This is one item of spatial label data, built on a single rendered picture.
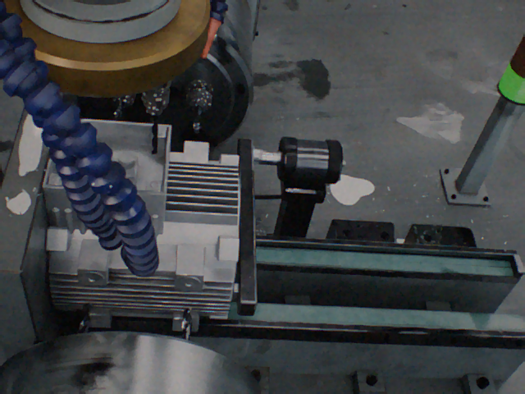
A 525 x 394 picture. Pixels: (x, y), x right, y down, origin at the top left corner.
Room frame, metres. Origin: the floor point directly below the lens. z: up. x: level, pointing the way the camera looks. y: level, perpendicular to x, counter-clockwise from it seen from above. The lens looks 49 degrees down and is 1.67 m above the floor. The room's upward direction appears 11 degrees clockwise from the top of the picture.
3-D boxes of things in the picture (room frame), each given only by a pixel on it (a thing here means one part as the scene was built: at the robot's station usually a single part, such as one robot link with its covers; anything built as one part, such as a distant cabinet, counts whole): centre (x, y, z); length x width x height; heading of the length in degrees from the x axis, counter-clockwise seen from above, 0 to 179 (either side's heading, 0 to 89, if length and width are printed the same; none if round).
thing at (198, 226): (0.47, 0.12, 1.02); 0.20 x 0.19 x 0.19; 100
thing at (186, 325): (0.32, 0.04, 1.06); 0.08 x 0.01 x 0.01; 10
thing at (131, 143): (0.46, 0.16, 1.11); 0.12 x 0.11 x 0.07; 100
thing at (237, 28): (0.80, 0.18, 1.04); 0.41 x 0.25 x 0.25; 10
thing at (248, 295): (0.52, 0.01, 1.01); 0.26 x 0.04 x 0.03; 10
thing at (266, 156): (0.63, -0.01, 1.01); 0.08 x 0.02 x 0.02; 100
